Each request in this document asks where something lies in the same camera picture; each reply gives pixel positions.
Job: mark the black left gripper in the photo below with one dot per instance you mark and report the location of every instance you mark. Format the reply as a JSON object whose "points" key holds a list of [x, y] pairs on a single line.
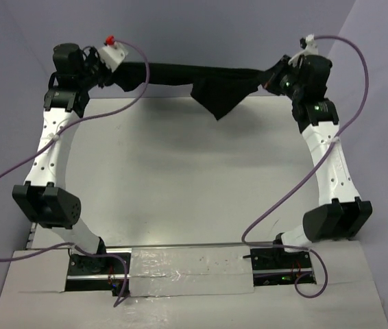
{"points": [[94, 56]]}

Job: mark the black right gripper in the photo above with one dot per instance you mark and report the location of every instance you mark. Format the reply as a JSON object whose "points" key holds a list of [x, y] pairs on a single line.
{"points": [[271, 77]]}

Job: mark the black t shirt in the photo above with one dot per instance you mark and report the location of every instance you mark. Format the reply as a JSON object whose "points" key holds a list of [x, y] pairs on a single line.
{"points": [[219, 90]]}

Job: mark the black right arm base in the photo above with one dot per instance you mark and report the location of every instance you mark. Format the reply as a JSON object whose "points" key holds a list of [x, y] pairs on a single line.
{"points": [[272, 267]]}

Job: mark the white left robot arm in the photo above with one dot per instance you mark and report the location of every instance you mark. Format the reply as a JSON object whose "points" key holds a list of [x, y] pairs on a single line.
{"points": [[43, 196]]}

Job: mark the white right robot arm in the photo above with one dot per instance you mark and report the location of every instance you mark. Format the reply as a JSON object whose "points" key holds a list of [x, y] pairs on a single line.
{"points": [[341, 212]]}

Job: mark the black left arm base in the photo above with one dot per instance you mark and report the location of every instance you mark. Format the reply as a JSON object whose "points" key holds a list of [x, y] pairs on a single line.
{"points": [[94, 274]]}

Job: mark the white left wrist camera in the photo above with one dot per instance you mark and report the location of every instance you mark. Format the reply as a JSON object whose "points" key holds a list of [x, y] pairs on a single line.
{"points": [[113, 53]]}

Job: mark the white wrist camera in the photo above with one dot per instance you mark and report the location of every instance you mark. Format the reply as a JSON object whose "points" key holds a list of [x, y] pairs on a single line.
{"points": [[308, 47], [113, 53]]}

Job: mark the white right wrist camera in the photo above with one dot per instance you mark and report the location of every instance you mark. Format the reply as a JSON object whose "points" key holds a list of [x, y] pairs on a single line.
{"points": [[308, 47]]}

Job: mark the silver aluminium rail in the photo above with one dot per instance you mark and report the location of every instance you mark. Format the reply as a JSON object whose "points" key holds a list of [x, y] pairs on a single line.
{"points": [[40, 238]]}

